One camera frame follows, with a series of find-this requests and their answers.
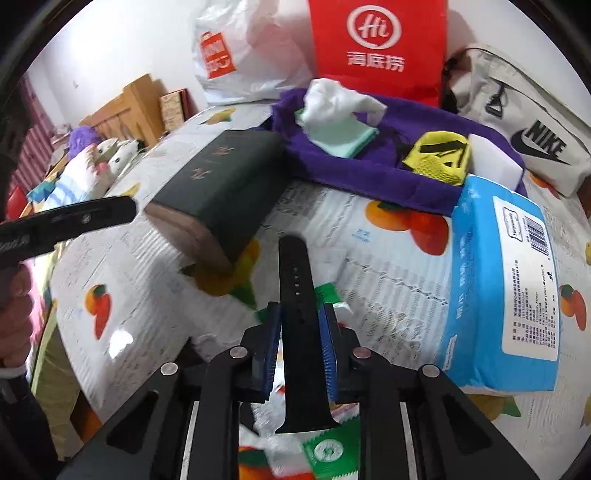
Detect black watch strap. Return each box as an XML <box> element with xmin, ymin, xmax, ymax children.
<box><xmin>274</xmin><ymin>234</ymin><xmax>341</xmax><ymax>434</ymax></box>

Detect mint green cloth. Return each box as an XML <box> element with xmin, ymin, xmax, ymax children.
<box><xmin>295</xmin><ymin>109</ymin><xmax>379</xmax><ymax>159</ymax></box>

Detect white sponge block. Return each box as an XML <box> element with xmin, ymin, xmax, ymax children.
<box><xmin>468</xmin><ymin>134</ymin><xmax>523</xmax><ymax>191</ymax></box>

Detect white gloves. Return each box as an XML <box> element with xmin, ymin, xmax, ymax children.
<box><xmin>300</xmin><ymin>78</ymin><xmax>388</xmax><ymax>129</ymax></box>

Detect person's left hand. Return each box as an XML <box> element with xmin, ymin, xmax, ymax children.
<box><xmin>0</xmin><ymin>264</ymin><xmax>33</xmax><ymax>368</ymax></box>

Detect striped bedding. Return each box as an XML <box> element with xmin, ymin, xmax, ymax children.
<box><xmin>32</xmin><ymin>148</ymin><xmax>114</xmax><ymax>213</ymax></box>

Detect green white wrapper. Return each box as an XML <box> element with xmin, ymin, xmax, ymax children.
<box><xmin>237</xmin><ymin>280</ymin><xmax>362</xmax><ymax>480</ymax></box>

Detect spotted plush toy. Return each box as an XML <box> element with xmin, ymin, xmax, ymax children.
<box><xmin>95</xmin><ymin>138</ymin><xmax>140</xmax><ymax>180</ymax></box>

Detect purple plush toy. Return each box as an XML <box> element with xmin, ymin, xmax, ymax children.
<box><xmin>69</xmin><ymin>125</ymin><xmax>103</xmax><ymax>160</ymax></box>

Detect fruit pattern tablecloth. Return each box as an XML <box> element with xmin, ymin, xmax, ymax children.
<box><xmin>48</xmin><ymin>103</ymin><xmax>591</xmax><ymax>480</ymax></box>

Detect wooden bed headboard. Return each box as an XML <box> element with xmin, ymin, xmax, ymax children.
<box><xmin>79</xmin><ymin>74</ymin><xmax>164</xmax><ymax>147</ymax></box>

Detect blue tissue box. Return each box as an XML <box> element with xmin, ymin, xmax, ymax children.
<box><xmin>437</xmin><ymin>175</ymin><xmax>560</xmax><ymax>394</ymax></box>

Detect patterned book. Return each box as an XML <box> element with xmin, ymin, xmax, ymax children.
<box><xmin>159</xmin><ymin>89</ymin><xmax>189</xmax><ymax>132</ymax></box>

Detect red Haidilao paper bag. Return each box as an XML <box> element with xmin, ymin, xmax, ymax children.
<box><xmin>308</xmin><ymin>0</ymin><xmax>448</xmax><ymax>107</ymax></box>

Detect white Miniso plastic bag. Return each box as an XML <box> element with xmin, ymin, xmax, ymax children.
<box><xmin>191</xmin><ymin>1</ymin><xmax>312</xmax><ymax>105</ymax></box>

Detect grey Nike waist bag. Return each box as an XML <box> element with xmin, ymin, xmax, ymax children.
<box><xmin>446</xmin><ymin>44</ymin><xmax>590</xmax><ymax>196</ymax></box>

